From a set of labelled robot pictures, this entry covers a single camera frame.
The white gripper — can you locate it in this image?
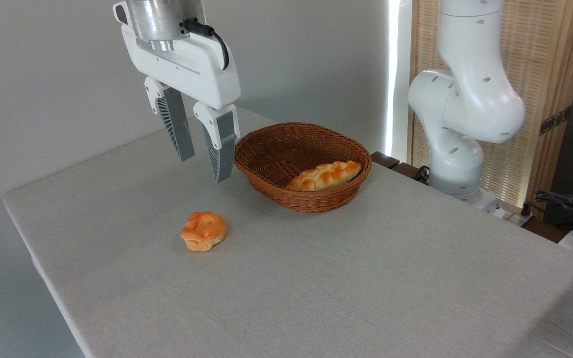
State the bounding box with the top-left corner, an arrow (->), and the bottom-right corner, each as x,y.
121,25 -> 242,184

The round orange bread roll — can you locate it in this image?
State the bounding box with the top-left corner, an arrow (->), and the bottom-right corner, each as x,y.
180,211 -> 228,252

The long braided bread loaf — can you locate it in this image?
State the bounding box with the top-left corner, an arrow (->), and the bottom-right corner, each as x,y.
286,160 -> 363,192

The brown wicker basket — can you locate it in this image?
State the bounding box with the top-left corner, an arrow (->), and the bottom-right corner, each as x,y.
234,122 -> 373,214

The grey tablecloth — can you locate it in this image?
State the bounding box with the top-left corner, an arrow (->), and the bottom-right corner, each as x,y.
2,105 -> 573,358

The dark wooden side table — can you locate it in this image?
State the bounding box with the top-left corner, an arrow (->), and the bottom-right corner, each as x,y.
371,151 -> 429,184

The dark metal screen hinge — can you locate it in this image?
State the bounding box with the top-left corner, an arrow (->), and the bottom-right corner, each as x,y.
539,106 -> 572,135

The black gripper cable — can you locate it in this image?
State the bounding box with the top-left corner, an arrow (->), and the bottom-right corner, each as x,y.
181,19 -> 230,71

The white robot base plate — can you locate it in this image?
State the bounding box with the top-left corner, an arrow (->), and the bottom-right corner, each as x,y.
458,188 -> 508,219

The black cable bundle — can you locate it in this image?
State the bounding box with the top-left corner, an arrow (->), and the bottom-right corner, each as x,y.
521,190 -> 573,234

